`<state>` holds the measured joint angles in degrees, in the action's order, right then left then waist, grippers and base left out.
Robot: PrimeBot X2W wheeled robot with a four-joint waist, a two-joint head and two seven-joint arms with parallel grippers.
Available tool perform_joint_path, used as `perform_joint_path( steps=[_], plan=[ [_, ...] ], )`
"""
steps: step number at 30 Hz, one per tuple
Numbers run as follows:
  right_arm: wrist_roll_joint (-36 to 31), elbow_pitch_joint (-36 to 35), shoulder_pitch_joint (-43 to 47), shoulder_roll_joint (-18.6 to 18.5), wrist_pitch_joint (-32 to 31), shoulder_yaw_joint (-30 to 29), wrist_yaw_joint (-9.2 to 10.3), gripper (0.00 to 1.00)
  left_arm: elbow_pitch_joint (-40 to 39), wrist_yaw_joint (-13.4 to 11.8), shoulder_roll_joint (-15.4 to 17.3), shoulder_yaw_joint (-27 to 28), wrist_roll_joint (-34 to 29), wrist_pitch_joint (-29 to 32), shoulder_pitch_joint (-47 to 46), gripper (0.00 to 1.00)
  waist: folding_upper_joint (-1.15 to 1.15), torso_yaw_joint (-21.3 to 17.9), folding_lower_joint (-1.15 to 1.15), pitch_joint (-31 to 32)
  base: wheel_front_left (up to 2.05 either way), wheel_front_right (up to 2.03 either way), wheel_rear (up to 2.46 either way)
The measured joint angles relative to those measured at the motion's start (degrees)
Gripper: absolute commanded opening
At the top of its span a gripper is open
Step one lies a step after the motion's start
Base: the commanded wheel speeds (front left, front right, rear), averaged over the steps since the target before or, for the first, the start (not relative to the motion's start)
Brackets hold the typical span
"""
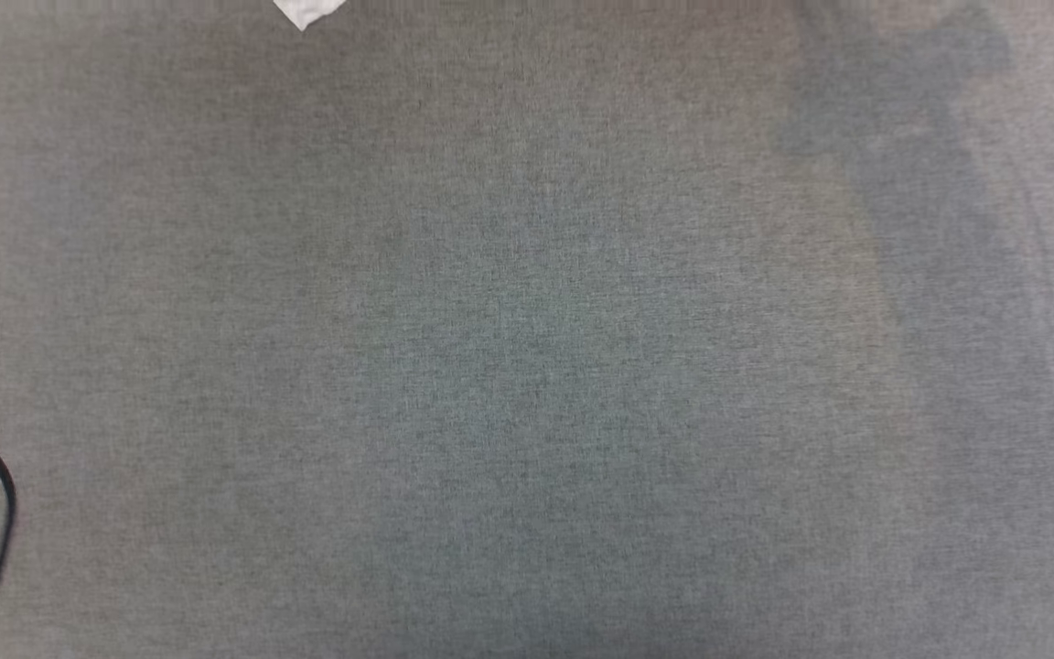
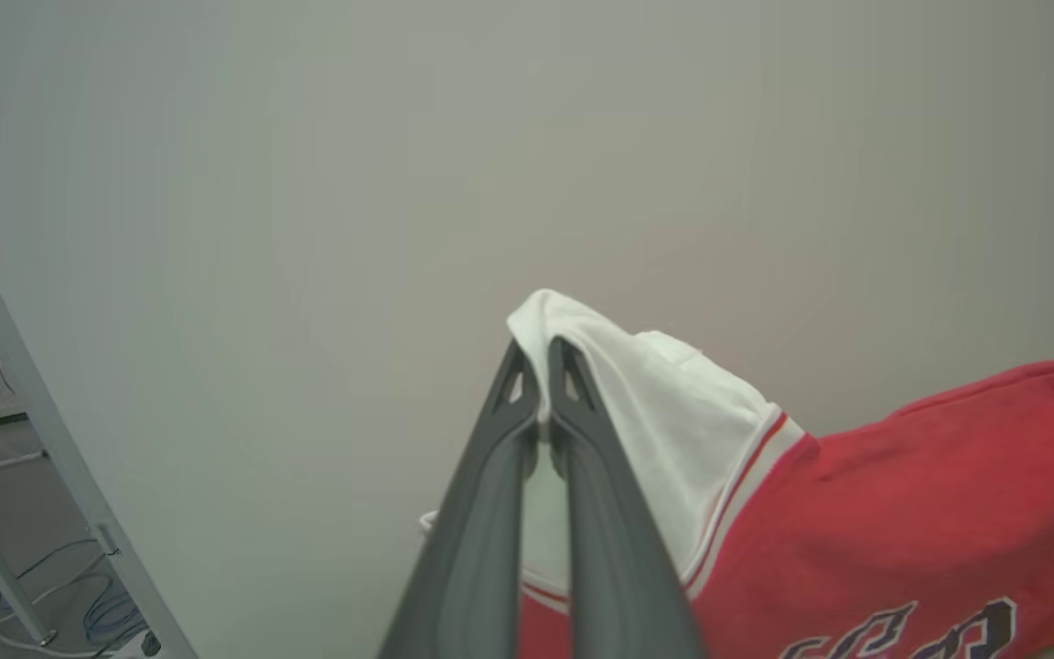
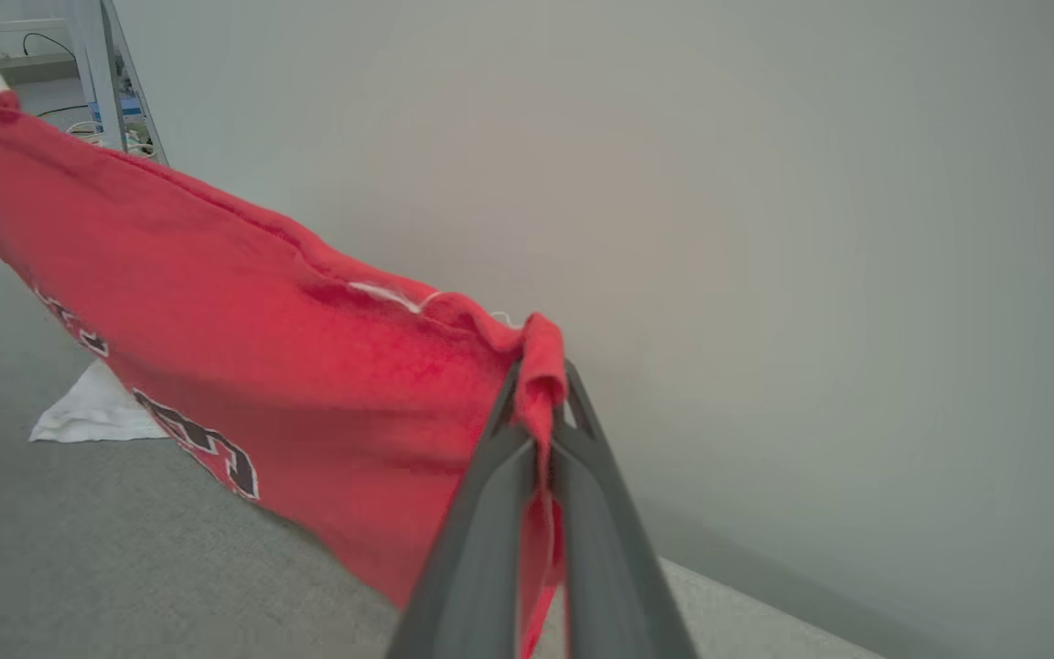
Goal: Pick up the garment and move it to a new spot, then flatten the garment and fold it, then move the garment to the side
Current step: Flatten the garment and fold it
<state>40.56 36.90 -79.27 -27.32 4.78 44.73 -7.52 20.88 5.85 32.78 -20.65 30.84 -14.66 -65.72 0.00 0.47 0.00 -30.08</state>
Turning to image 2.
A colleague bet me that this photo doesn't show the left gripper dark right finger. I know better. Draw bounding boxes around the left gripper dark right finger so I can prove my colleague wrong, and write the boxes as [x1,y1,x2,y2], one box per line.
[546,337,706,659]

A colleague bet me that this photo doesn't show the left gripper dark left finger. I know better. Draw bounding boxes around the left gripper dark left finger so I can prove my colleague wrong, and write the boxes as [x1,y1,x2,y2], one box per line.
[379,340,543,659]

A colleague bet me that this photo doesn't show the red white sports shirt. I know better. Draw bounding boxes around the red white sports shirt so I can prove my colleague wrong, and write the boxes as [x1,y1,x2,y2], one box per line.
[419,288,1054,659]

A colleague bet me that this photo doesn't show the blue coiled cable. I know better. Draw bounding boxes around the blue coiled cable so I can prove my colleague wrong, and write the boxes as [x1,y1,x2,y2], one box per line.
[83,586,149,647]

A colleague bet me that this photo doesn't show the tangled floor cable bundle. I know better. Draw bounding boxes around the tangled floor cable bundle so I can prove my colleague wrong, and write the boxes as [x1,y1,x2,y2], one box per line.
[0,535,155,659]

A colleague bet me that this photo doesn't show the pale partition frame post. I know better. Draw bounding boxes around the pale partition frame post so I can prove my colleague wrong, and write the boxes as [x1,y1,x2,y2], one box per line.
[0,178,199,659]

